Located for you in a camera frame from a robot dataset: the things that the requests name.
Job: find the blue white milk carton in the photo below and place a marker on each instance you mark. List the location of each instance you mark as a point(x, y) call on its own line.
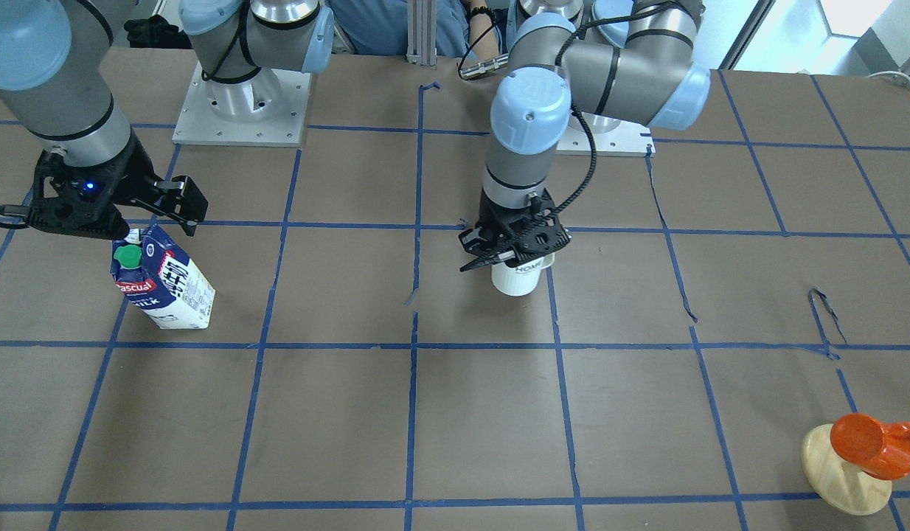
point(154, 273)

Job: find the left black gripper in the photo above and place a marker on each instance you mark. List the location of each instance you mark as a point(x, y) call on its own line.
point(490, 213)

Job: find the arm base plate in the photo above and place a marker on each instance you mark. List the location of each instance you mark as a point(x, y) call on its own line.
point(267, 111)
point(613, 137)

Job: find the white ribbed mug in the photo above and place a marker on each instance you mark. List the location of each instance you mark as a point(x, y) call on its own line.
point(521, 280)

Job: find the aluminium frame post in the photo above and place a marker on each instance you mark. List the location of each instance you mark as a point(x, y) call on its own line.
point(421, 33)

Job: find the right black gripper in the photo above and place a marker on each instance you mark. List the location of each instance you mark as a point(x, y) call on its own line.
point(136, 175)

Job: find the orange mug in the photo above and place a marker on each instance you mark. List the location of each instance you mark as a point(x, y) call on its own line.
point(879, 449)

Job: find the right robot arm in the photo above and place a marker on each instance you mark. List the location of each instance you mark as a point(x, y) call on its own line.
point(91, 160)

